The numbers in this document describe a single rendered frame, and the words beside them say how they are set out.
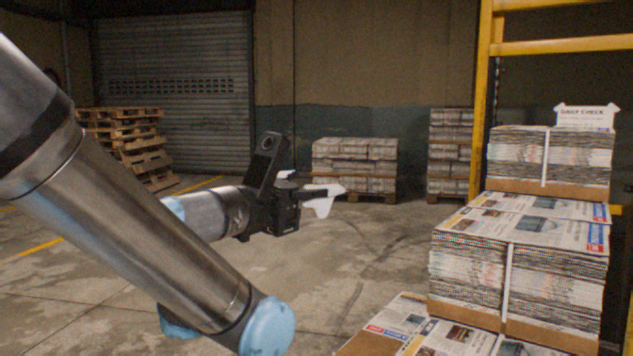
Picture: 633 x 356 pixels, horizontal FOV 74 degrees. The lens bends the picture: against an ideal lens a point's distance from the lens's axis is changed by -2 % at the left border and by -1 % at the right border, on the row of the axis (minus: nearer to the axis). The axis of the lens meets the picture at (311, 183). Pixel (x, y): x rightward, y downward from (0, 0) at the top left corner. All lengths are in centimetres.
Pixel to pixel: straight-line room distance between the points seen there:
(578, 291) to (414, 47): 668
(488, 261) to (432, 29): 666
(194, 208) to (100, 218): 23
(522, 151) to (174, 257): 138
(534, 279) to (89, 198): 94
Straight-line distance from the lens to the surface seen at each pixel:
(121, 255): 39
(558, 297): 110
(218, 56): 826
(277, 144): 66
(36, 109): 33
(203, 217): 58
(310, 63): 773
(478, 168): 221
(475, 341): 112
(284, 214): 69
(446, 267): 113
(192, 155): 856
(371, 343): 150
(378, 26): 762
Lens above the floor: 138
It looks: 11 degrees down
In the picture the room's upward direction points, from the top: straight up
